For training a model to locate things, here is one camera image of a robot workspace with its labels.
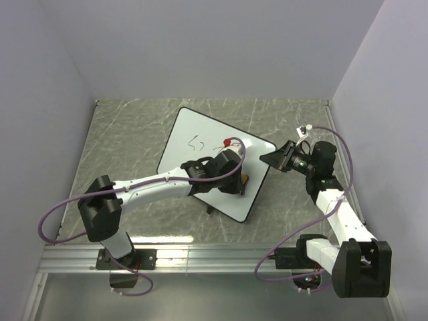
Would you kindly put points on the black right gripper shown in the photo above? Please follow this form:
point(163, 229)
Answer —
point(281, 158)

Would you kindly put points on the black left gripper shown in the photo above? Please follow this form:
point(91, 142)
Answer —
point(236, 188)

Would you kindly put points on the yellow whiteboard eraser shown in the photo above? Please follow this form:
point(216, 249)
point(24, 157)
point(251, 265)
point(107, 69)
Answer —
point(242, 184)

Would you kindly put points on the white whiteboard black frame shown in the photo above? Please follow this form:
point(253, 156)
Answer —
point(195, 135)

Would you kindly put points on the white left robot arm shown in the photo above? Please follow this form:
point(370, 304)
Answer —
point(106, 201)

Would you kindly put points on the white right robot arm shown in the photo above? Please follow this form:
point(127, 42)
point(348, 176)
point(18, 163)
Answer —
point(360, 265)

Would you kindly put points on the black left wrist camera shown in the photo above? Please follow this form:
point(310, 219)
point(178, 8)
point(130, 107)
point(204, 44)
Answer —
point(234, 145)

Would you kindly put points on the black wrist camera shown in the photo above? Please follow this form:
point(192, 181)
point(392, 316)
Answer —
point(323, 158)
point(234, 145)

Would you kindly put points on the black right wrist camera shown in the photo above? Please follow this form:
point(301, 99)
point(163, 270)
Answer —
point(323, 158)

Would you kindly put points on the aluminium right side rail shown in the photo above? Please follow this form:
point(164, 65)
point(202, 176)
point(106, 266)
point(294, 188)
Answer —
point(346, 161)

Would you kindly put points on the aluminium rail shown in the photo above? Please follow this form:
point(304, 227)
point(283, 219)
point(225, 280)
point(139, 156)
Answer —
point(346, 161)
point(185, 258)

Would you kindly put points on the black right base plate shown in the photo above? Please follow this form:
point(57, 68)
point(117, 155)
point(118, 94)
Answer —
point(288, 258)

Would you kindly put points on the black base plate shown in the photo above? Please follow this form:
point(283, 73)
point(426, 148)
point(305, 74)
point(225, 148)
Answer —
point(288, 258)
point(139, 259)

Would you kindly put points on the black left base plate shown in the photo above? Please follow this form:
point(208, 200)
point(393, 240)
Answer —
point(139, 259)

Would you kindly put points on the aluminium front rail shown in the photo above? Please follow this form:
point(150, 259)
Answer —
point(185, 258)

